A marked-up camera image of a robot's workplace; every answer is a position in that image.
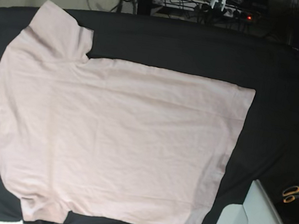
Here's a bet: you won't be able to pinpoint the pink T-shirt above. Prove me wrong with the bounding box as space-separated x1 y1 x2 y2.
0 1 256 224

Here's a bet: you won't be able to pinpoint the white power strip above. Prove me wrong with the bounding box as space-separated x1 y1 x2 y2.
153 0 255 22

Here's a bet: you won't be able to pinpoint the black table cloth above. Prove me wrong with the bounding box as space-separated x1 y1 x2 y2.
0 0 299 224

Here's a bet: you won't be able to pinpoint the black stand post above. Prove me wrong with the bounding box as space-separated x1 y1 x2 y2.
134 0 155 17

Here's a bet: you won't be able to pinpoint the orange handled scissors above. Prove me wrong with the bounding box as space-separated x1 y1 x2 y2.
282 185 299 204

